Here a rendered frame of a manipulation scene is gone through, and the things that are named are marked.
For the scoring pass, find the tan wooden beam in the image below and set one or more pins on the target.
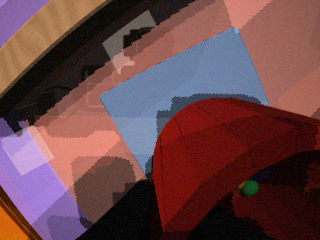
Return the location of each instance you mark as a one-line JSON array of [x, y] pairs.
[[58, 30]]

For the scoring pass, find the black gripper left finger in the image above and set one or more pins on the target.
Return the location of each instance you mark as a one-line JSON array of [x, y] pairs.
[[128, 219]]

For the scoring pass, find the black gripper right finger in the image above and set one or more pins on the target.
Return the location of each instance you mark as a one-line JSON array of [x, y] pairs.
[[221, 225]]

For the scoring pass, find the green marble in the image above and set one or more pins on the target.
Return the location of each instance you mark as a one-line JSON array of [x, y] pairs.
[[250, 188]]

